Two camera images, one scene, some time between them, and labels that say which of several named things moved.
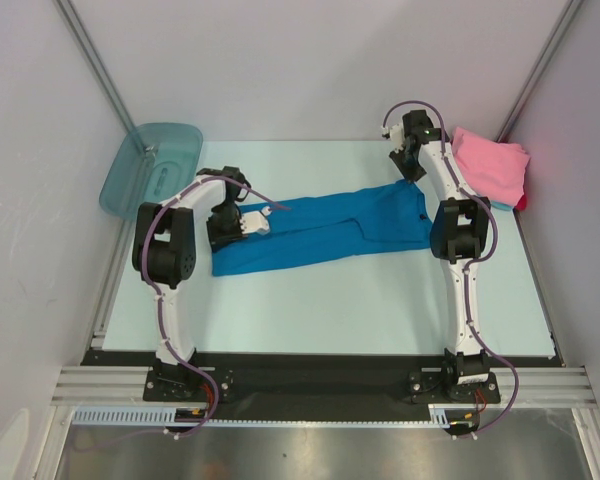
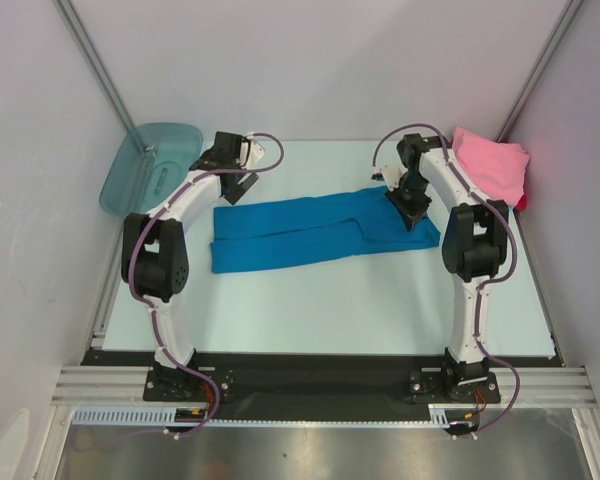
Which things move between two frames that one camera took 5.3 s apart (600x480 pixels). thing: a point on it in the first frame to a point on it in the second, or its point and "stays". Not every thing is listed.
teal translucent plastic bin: [153, 162] stays
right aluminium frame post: [539, 71] stays
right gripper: [408, 163] to [409, 201]
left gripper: [219, 239] to [243, 183]
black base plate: [344, 380] stays
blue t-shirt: [328, 224] stays
